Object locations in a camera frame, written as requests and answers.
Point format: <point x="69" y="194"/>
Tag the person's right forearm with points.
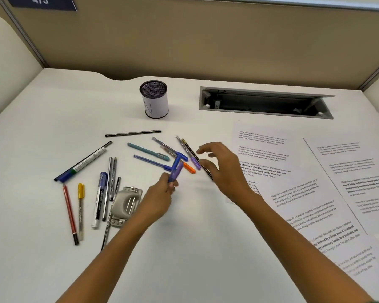
<point x="297" y="252"/>

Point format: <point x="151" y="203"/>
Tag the person's right hand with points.
<point x="230" y="176"/>

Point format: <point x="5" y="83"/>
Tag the person's left forearm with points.
<point x="113" y="258"/>

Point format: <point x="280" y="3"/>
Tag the grey pen purple grip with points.
<point x="188" y="151"/>

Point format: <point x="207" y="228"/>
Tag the red pencil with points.
<point x="70" y="214"/>

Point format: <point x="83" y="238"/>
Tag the thin black pen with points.
<point x="132" y="133"/>

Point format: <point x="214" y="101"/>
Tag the grey mechanical pencil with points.
<point x="161" y="144"/>

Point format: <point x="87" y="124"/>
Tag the grey pen blue cap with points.
<point x="180" y="156"/>

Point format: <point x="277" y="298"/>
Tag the dark grey pen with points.
<point x="113" y="176"/>

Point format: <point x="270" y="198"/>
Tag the person's left fingers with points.
<point x="172" y="187"/>

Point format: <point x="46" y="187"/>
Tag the white marker blue cap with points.
<point x="99" y="201"/>

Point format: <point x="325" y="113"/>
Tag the dark blue sign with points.
<point x="41" y="2"/>

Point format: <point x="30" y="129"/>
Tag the slim blue pen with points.
<point x="150" y="161"/>

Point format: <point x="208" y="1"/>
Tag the grey hole punch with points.
<point x="124" y="205"/>

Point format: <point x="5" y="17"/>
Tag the yellow capped pen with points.
<point x="81" y="211"/>

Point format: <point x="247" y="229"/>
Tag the silver grey pen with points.
<point x="107" y="189"/>

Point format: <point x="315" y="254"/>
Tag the purple-blue pen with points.
<point x="176" y="168"/>

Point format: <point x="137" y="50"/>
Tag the black mesh pen cup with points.
<point x="154" y="104"/>

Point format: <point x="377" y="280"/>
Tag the person's right thumb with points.
<point x="208" y="164"/>

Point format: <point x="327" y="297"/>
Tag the orange marker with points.
<point x="189" y="168"/>

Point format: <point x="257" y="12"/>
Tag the printed paper sheet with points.
<point x="265" y="145"/>
<point x="357" y="252"/>
<point x="306" y="201"/>
<point x="353" y="173"/>

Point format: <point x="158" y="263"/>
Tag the black and gold pen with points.
<point x="189" y="147"/>

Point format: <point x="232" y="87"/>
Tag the person's left hand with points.
<point x="156" y="201"/>

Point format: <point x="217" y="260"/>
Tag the white marker green band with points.
<point x="85" y="160"/>

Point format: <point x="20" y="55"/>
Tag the teal pen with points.
<point x="147" y="151"/>

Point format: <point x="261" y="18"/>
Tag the long black pen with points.
<point x="107" y="231"/>

